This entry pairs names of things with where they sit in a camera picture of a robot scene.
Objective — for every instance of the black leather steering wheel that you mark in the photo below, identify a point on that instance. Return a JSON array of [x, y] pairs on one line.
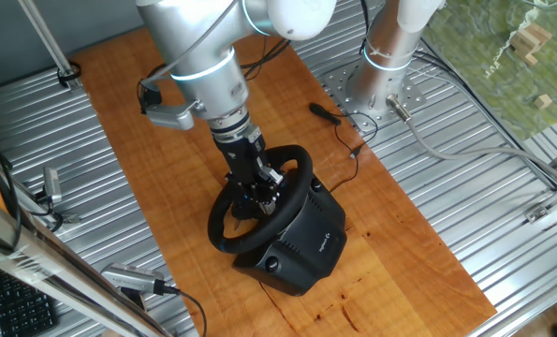
[[259, 231]]

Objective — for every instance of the wooden board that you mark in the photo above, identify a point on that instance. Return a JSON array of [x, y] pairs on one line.
[[165, 164]]

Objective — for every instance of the thin metal pole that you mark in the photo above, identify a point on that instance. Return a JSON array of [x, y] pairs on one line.
[[44, 33]]

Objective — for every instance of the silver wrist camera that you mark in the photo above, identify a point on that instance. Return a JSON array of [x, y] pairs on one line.
[[170, 117]]

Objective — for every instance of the black wheel base housing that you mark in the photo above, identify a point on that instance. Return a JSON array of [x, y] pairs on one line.
[[306, 243]]

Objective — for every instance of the metal frame bar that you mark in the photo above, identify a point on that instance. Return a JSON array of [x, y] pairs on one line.
[[48, 271]]

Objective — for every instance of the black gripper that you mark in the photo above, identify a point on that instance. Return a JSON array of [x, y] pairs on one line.
[[243, 159]]

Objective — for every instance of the green mat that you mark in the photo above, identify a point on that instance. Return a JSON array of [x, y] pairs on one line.
[[470, 93]]

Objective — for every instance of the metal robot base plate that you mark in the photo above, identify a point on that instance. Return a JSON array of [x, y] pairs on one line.
[[339, 86]]

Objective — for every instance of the small metal bracket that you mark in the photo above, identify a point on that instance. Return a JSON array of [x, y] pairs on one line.
[[536, 213]]

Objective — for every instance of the silver ribbed camera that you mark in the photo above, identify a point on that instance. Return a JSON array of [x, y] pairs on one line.
[[128, 277]]

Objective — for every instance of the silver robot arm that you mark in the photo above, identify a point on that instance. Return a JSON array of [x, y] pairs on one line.
[[203, 56]]

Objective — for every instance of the light wooden block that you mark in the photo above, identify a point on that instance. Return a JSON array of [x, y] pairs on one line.
[[535, 33], [523, 51], [543, 101]]

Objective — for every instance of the black keyboard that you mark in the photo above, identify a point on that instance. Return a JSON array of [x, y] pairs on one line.
[[23, 309]]

